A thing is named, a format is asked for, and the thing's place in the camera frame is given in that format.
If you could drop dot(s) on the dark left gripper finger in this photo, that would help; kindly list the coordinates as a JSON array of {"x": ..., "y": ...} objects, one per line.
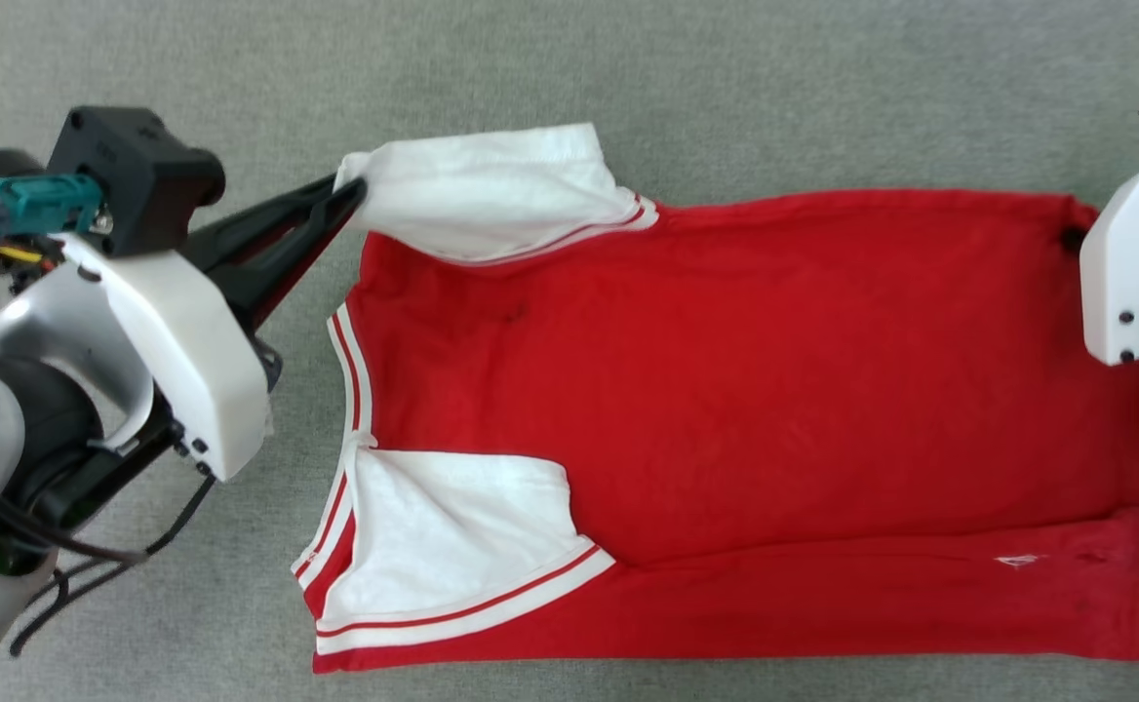
[
  {"x": 282, "y": 278},
  {"x": 277, "y": 214}
]

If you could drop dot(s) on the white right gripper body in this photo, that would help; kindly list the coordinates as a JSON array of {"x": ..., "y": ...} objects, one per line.
[{"x": 1130, "y": 263}]

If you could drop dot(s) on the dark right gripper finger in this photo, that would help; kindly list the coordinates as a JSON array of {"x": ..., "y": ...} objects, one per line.
[{"x": 1074, "y": 239}]

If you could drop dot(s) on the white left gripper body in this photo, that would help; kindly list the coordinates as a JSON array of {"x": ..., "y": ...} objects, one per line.
[{"x": 199, "y": 380}]

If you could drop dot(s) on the red and white garment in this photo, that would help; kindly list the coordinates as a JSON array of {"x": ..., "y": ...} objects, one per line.
[{"x": 745, "y": 390}]

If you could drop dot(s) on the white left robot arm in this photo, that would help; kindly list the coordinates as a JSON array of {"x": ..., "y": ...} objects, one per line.
[{"x": 4, "y": 429}]

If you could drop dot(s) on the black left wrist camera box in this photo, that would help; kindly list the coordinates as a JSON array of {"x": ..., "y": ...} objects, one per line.
[{"x": 136, "y": 166}]

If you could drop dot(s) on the teal left camera connector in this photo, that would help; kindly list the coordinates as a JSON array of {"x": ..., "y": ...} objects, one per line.
[{"x": 38, "y": 200}]

